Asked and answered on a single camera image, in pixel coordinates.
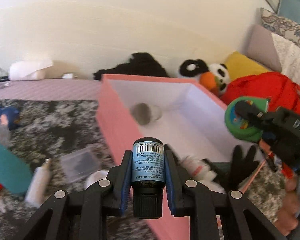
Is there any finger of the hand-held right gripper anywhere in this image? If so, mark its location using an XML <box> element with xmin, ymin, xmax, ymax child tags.
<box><xmin>234</xmin><ymin>99</ymin><xmax>291</xmax><ymax>131</ymax></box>

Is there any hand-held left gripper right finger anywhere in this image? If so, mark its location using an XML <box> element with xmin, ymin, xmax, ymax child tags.
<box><xmin>164</xmin><ymin>144</ymin><xmax>288</xmax><ymax>240</ymax></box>

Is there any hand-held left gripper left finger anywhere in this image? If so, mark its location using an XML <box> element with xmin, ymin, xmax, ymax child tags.
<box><xmin>22</xmin><ymin>150</ymin><xmax>133</xmax><ymax>240</ymax></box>

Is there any green round toy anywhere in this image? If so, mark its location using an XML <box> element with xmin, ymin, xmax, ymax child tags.
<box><xmin>224</xmin><ymin>96</ymin><xmax>270</xmax><ymax>142</ymax></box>

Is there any small blue label bottle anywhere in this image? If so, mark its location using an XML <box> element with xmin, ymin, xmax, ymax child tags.
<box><xmin>131</xmin><ymin>137</ymin><xmax>165</xmax><ymax>219</ymax></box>

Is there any small white bottle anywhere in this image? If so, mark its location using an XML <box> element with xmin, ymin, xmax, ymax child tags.
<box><xmin>182</xmin><ymin>155</ymin><xmax>217</xmax><ymax>182</ymax></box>

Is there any pink cardboard box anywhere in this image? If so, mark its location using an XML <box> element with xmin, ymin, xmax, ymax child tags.
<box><xmin>95</xmin><ymin>74</ymin><xmax>240</xmax><ymax>240</ymax></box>

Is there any clear jar grey lid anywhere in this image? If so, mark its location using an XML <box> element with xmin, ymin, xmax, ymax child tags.
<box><xmin>130</xmin><ymin>102</ymin><xmax>163</xmax><ymax>127</ymax></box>

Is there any person's right hand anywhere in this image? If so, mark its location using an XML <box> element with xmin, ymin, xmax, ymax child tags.
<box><xmin>277</xmin><ymin>174</ymin><xmax>300</xmax><ymax>234</ymax></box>

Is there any red backpack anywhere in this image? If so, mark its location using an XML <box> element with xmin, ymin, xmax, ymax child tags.
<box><xmin>220</xmin><ymin>72</ymin><xmax>300</xmax><ymax>117</ymax></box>

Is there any panda plush toy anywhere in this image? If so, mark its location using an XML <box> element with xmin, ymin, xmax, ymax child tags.
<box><xmin>209</xmin><ymin>63</ymin><xmax>232</xmax><ymax>95</ymax></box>

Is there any yellow pillow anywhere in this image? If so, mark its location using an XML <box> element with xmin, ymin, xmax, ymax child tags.
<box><xmin>224</xmin><ymin>51</ymin><xmax>270</xmax><ymax>77</ymax></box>

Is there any dark green card packet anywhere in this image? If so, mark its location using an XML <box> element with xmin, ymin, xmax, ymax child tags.
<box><xmin>207</xmin><ymin>162</ymin><xmax>232</xmax><ymax>180</ymax></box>

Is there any clear plastic case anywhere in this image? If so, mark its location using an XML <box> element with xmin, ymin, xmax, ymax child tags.
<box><xmin>60</xmin><ymin>147</ymin><xmax>102</xmax><ymax>183</ymax></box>

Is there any pink thin stick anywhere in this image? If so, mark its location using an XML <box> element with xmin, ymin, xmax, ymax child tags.
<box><xmin>236</xmin><ymin>159</ymin><xmax>268</xmax><ymax>193</ymax></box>

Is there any orange plush fruit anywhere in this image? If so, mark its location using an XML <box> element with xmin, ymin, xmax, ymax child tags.
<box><xmin>199</xmin><ymin>72</ymin><xmax>219</xmax><ymax>89</ymax></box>

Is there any black glove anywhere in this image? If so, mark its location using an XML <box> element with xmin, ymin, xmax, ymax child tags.
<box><xmin>230</xmin><ymin>144</ymin><xmax>260</xmax><ymax>190</ymax></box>

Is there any white lace cloth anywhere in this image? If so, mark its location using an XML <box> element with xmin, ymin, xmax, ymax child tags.
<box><xmin>271</xmin><ymin>32</ymin><xmax>300</xmax><ymax>100</ymax></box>

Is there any black white plush toy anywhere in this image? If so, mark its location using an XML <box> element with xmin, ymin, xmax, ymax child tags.
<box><xmin>179</xmin><ymin>59</ymin><xmax>210</xmax><ymax>78</ymax></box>

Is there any white tube silver cap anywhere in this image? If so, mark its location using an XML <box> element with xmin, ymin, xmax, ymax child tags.
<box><xmin>25</xmin><ymin>158</ymin><xmax>53</xmax><ymax>208</ymax></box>

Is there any black white patterned blanket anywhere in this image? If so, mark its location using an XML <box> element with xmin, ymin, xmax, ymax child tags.
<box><xmin>0</xmin><ymin>99</ymin><xmax>300</xmax><ymax>240</ymax></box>

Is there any floral cushion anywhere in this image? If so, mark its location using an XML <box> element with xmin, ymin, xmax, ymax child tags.
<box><xmin>260</xmin><ymin>7</ymin><xmax>300</xmax><ymax>53</ymax></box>

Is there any teal case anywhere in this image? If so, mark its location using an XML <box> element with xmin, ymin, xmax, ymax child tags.
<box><xmin>0</xmin><ymin>136</ymin><xmax>33</xmax><ymax>196</ymax></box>

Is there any black cloth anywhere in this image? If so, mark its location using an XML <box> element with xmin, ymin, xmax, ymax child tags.
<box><xmin>93</xmin><ymin>52</ymin><xmax>170</xmax><ymax>80</ymax></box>

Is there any pink purple bedsheet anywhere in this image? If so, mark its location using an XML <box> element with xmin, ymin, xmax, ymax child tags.
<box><xmin>0</xmin><ymin>78</ymin><xmax>103</xmax><ymax>102</ymax></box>

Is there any blue toy figure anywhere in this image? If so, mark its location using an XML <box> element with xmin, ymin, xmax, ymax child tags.
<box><xmin>0</xmin><ymin>104</ymin><xmax>20</xmax><ymax>130</ymax></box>

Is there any white tissue roll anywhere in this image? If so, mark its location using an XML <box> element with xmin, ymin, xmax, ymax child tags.
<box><xmin>9</xmin><ymin>59</ymin><xmax>53</xmax><ymax>80</ymax></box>

